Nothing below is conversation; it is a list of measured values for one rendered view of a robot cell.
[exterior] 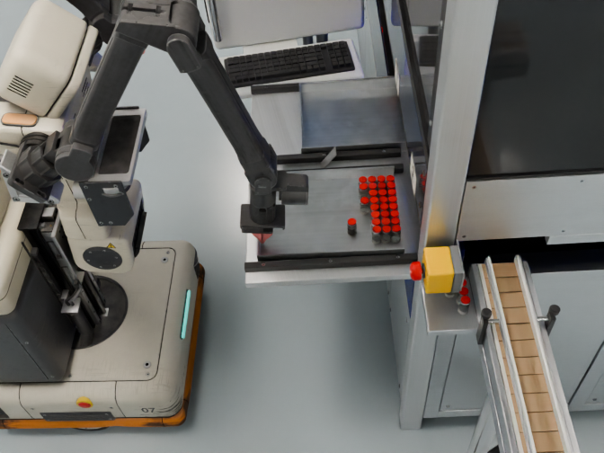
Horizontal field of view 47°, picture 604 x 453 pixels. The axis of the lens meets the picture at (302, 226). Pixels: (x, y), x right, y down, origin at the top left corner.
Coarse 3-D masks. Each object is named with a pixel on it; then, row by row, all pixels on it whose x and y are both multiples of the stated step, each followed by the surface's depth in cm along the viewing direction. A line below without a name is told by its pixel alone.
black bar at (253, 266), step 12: (252, 264) 160; (264, 264) 160; (276, 264) 160; (288, 264) 159; (300, 264) 159; (312, 264) 159; (324, 264) 159; (336, 264) 159; (348, 264) 159; (360, 264) 159; (372, 264) 160; (384, 264) 160
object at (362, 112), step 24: (312, 96) 198; (336, 96) 197; (360, 96) 196; (384, 96) 196; (312, 120) 191; (336, 120) 191; (360, 120) 190; (384, 120) 189; (312, 144) 186; (336, 144) 185; (360, 144) 180; (384, 144) 180
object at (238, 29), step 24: (216, 0) 212; (240, 0) 213; (264, 0) 214; (288, 0) 216; (312, 0) 217; (336, 0) 218; (360, 0) 220; (240, 24) 220; (264, 24) 221; (288, 24) 222; (312, 24) 224; (336, 24) 225; (360, 24) 227
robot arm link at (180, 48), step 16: (176, 48) 112; (192, 48) 113; (208, 48) 118; (176, 64) 115; (192, 64) 115; (208, 64) 118; (192, 80) 122; (208, 80) 122; (224, 80) 123; (208, 96) 125; (224, 96) 125; (224, 112) 128; (240, 112) 129; (224, 128) 131; (240, 128) 131; (256, 128) 137; (240, 144) 135; (256, 144) 135; (240, 160) 138; (256, 160) 138; (272, 160) 144; (256, 176) 142; (272, 176) 142
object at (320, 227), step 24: (360, 168) 175; (384, 168) 174; (312, 192) 175; (336, 192) 174; (288, 216) 171; (312, 216) 170; (336, 216) 170; (360, 216) 169; (288, 240) 166; (312, 240) 166; (336, 240) 165; (360, 240) 165
